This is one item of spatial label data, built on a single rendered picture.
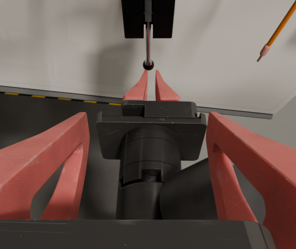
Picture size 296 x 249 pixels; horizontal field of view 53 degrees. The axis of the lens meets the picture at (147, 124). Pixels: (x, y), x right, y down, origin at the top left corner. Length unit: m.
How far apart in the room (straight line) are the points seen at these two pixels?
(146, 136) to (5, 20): 0.24
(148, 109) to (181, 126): 0.03
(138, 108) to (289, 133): 1.44
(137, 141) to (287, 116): 1.44
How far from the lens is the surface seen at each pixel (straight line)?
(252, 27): 0.41
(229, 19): 0.39
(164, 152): 0.26
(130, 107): 0.29
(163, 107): 0.28
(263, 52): 0.29
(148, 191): 0.24
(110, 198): 1.49
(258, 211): 0.19
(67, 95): 0.52
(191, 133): 0.28
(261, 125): 1.60
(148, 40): 0.30
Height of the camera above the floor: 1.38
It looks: 78 degrees down
